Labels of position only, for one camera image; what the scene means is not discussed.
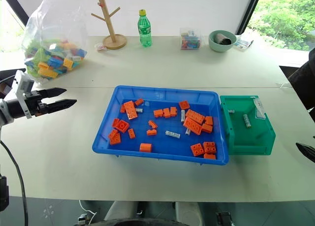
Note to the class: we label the blue plastic tray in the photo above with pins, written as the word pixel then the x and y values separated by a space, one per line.
pixel 160 144

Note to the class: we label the clear box of bricks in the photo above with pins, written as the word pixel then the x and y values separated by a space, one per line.
pixel 190 40

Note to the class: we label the small metal fitting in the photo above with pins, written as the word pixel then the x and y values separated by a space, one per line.
pixel 83 218

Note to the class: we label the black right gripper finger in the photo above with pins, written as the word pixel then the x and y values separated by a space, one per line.
pixel 308 151

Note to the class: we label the white brick in bin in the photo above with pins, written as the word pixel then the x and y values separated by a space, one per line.
pixel 247 120

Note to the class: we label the black bracket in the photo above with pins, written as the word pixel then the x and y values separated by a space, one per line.
pixel 224 218

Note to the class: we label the bag of colourful bricks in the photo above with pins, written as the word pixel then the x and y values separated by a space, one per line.
pixel 55 53

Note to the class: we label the white brick in tray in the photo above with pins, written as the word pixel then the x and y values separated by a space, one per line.
pixel 172 134

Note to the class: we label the small orange block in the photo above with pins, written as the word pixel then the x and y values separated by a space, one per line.
pixel 158 113
pixel 207 128
pixel 131 133
pixel 209 120
pixel 122 109
pixel 173 111
pixel 139 102
pixel 209 156
pixel 166 112

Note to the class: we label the pale green bowl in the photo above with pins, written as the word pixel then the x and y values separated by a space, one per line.
pixel 220 47

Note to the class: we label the green plastic bin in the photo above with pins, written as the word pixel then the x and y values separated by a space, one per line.
pixel 248 144

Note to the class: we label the wooden mug tree stand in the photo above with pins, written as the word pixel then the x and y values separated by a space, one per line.
pixel 113 40

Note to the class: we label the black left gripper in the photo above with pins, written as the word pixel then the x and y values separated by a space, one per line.
pixel 34 101

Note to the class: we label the black plastic device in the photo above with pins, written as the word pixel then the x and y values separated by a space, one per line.
pixel 3 194

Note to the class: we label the green plastic bottle yellow cap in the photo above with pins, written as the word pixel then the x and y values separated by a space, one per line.
pixel 144 29

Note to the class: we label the grey roll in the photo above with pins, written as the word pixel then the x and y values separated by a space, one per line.
pixel 223 39

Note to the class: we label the small white wrapper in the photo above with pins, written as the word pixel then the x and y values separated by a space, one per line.
pixel 100 46

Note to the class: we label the black window frame bar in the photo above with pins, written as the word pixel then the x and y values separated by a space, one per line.
pixel 249 10
pixel 17 5

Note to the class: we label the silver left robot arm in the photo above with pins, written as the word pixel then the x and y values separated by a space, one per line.
pixel 12 109

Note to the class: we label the flat clear plastic case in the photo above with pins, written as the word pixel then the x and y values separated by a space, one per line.
pixel 243 42

